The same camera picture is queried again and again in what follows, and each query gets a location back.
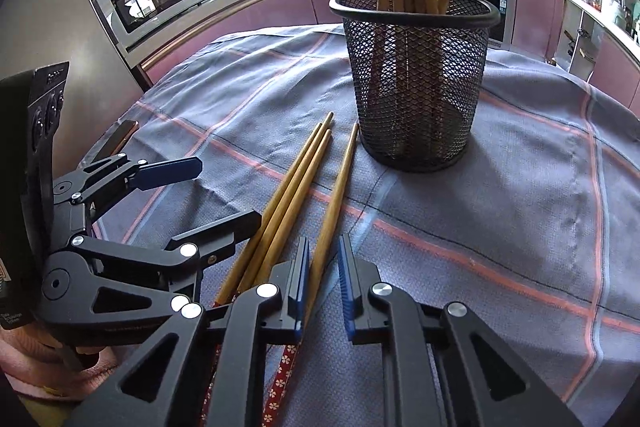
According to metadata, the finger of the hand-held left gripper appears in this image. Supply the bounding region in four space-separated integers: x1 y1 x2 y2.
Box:
52 156 204 208
70 209 264 327

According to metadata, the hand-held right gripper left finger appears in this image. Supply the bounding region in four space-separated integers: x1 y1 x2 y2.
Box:
62 237 312 427

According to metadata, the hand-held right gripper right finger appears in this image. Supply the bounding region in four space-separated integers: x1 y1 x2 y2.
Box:
337 234 583 427

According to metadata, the black mesh utensil cup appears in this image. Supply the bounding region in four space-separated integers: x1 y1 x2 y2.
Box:
328 0 501 172

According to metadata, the dark brown glossy bar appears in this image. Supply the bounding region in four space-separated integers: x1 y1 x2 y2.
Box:
94 120 141 160

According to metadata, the grey plaid tablecloth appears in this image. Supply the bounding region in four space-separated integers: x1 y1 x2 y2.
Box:
92 24 640 427

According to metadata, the pink base cabinet run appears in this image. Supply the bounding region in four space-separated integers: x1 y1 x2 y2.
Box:
142 0 431 82
515 0 640 118

